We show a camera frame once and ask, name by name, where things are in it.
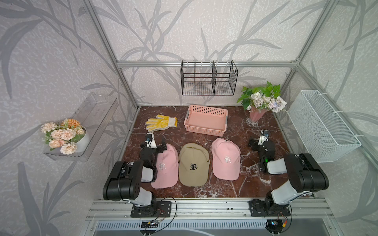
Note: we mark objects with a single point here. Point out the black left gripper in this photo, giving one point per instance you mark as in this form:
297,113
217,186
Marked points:
159,149

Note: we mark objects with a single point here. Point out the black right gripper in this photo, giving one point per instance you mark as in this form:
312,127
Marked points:
255,141

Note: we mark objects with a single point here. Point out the pink baseball cap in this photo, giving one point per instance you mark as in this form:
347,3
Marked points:
167,168
226,159

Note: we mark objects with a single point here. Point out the beige baseball cap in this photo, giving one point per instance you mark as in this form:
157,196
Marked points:
194,162

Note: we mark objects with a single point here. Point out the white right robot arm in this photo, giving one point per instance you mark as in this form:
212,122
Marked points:
305,176

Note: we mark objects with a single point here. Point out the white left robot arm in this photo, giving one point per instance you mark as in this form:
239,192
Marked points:
125,179

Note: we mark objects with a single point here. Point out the yellow white work glove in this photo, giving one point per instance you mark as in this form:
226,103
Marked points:
161,122

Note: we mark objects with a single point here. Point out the artificial flower bouquet green leaves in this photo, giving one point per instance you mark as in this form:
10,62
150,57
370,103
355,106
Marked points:
263,98

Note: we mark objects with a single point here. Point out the pink perforated plastic basket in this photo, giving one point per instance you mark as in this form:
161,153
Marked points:
206,120

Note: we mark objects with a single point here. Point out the white pot peach flowers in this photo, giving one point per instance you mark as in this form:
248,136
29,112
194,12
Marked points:
68,136

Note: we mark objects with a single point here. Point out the aluminium back crossbar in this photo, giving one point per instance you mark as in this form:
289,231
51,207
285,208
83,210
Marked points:
202,64

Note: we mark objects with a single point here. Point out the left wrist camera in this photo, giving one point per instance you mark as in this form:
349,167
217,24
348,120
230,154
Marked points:
150,141

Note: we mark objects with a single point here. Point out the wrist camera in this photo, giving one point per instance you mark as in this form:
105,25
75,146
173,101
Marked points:
264,136
150,141

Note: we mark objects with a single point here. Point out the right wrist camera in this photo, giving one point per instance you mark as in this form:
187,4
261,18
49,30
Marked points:
264,136

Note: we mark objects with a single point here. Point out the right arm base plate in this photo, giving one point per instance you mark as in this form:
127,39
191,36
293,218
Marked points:
259,208

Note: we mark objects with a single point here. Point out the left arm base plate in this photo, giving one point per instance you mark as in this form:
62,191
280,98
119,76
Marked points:
156,209

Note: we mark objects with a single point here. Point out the white mesh wall basket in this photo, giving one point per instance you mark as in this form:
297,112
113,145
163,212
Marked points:
325,135

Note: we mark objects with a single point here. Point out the clear acrylic wall shelf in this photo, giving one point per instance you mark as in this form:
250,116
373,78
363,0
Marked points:
94,114

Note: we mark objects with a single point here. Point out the aluminium front rail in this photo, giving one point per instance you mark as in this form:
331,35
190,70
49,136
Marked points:
211,208

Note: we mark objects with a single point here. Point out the black wire wall basket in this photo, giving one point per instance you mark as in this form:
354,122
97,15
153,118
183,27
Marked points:
218,80

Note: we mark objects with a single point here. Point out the aluminium frame corner post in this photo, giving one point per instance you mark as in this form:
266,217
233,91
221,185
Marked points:
296,66

